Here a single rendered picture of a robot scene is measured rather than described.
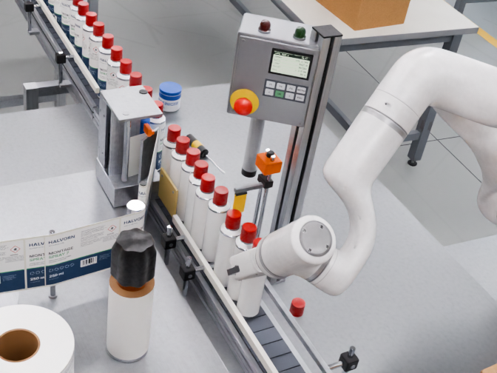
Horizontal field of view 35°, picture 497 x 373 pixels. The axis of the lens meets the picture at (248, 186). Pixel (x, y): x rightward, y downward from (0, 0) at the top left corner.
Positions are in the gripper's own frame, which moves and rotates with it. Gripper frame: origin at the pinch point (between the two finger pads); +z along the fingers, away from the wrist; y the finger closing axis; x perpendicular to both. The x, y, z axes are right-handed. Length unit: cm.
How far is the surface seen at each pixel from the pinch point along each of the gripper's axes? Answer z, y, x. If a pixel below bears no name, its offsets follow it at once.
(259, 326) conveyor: 16.1, -7.6, 11.4
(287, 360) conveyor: 9.6, -8.9, 19.8
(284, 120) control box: -6.7, -14.6, -27.9
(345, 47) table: 114, -122, -90
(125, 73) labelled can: 52, -4, -64
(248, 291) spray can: 11.9, -5.1, 3.7
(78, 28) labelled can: 78, -1, -91
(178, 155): 29.3, -4.1, -33.3
